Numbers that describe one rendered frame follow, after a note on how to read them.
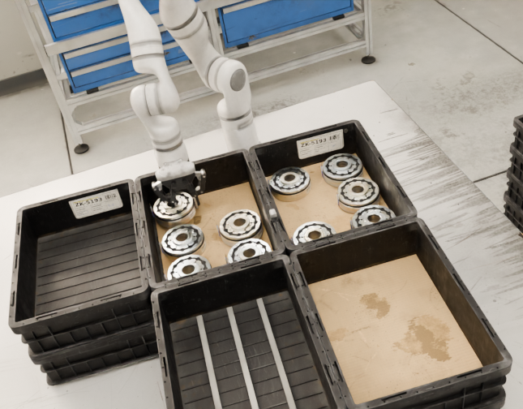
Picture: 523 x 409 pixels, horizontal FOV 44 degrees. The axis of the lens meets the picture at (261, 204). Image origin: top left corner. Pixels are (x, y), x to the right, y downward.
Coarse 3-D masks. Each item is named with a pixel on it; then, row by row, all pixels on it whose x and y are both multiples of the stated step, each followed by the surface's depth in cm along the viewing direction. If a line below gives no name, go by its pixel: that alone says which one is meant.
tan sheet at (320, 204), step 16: (320, 176) 171; (368, 176) 168; (320, 192) 166; (336, 192) 165; (288, 208) 164; (304, 208) 163; (320, 208) 162; (336, 208) 161; (288, 224) 159; (336, 224) 157
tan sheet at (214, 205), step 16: (208, 192) 173; (224, 192) 172; (240, 192) 171; (208, 208) 168; (224, 208) 167; (240, 208) 166; (256, 208) 166; (192, 224) 165; (208, 224) 164; (160, 240) 162; (208, 240) 159; (208, 256) 155; (224, 256) 154
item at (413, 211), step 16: (320, 128) 170; (336, 128) 170; (256, 144) 169; (272, 144) 168; (368, 144) 162; (256, 160) 164; (384, 160) 156; (400, 192) 147; (272, 208) 150; (384, 224) 140; (288, 240) 141; (320, 240) 140
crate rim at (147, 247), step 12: (216, 156) 167; (228, 156) 167; (252, 168) 162; (264, 204) 151; (144, 216) 154; (144, 228) 153; (276, 228) 144; (144, 240) 148; (276, 240) 142; (144, 252) 145; (276, 252) 139; (228, 264) 139; (240, 264) 138; (192, 276) 137; (156, 288) 137
